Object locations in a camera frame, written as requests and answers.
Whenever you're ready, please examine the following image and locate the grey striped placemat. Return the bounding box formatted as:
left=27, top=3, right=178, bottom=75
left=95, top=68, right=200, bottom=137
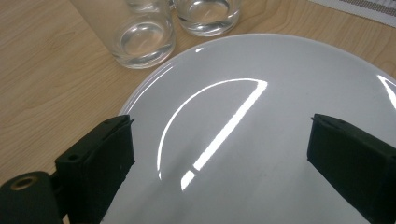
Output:
left=307, top=0, right=396, bottom=28

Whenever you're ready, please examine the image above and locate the white round plate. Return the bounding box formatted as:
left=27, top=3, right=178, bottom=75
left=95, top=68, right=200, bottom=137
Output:
left=101, top=33, right=396, bottom=224

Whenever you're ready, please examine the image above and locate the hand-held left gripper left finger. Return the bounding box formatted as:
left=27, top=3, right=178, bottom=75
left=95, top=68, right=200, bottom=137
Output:
left=54, top=114, right=136, bottom=224

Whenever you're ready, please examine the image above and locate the clear drinking glass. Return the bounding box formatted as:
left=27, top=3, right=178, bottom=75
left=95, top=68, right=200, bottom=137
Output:
left=174, top=0, right=243, bottom=37
left=111, top=0, right=177, bottom=70

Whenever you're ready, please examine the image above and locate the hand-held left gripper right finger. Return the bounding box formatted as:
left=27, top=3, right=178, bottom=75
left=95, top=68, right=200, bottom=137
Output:
left=306, top=113, right=396, bottom=224

